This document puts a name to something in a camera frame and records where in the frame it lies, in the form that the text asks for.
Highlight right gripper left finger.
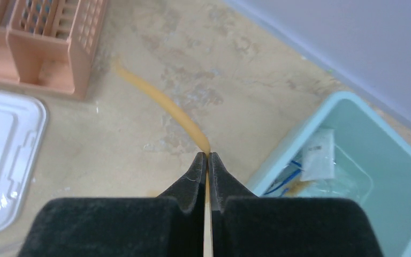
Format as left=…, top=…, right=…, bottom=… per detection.
left=18, top=153, right=207, bottom=256

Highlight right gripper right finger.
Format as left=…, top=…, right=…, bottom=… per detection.
left=208, top=153, right=383, bottom=256

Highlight tan rubber tubing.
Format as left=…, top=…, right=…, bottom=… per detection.
left=113, top=58, right=211, bottom=157

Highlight small white plastic packet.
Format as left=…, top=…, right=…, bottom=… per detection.
left=300, top=128, right=335, bottom=182

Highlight blue safety glasses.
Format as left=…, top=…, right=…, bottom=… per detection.
left=263, top=160, right=302, bottom=197

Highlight teal plastic bin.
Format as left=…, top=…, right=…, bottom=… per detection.
left=247, top=91, right=411, bottom=256

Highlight white storage box lid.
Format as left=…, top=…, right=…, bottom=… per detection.
left=0, top=90, right=49, bottom=231

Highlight pink plastic organizer rack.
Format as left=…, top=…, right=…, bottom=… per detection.
left=0, top=0, right=108, bottom=99

